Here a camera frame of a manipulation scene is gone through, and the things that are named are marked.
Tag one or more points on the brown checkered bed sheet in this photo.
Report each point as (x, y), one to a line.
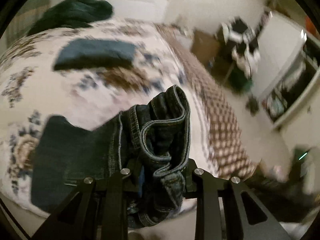
(224, 152)

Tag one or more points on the white open wardrobe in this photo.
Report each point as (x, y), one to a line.
(288, 68)

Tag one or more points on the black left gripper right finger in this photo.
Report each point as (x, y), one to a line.
(227, 209)

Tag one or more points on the dark green garment pile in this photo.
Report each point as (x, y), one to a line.
(73, 14)

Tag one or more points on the dark blue denim jeans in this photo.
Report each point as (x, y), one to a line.
(151, 140)

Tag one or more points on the folded teal blue garment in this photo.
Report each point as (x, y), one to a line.
(85, 53)

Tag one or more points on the cluttered dark side table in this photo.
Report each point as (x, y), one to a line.
(233, 49)

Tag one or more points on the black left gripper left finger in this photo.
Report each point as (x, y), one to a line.
(89, 212)

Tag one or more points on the floral white bed blanket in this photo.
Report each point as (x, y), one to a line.
(31, 91)

